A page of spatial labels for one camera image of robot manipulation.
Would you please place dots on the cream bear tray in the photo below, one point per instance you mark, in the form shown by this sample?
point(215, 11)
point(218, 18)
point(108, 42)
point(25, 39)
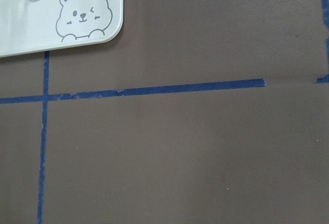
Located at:
point(35, 26)

